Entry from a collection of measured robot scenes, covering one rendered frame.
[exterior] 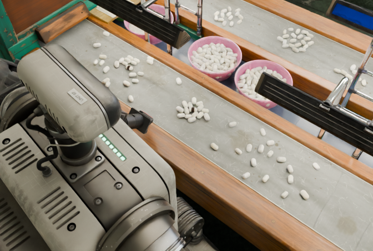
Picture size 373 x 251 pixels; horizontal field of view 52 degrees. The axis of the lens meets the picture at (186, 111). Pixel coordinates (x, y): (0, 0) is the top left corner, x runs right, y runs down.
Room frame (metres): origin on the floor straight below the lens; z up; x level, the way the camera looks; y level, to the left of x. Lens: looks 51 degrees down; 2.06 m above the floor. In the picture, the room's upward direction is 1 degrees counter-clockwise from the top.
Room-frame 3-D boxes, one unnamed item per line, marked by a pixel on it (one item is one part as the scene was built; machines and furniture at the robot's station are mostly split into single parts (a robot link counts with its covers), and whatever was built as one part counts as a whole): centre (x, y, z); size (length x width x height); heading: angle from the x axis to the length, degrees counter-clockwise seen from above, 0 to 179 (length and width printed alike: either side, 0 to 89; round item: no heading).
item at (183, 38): (1.36, 0.24, 1.08); 0.62 x 0.08 x 0.07; 51
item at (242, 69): (1.23, -0.36, 0.72); 0.27 x 0.27 x 0.10
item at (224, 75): (1.41, -0.14, 0.72); 0.27 x 0.27 x 0.10
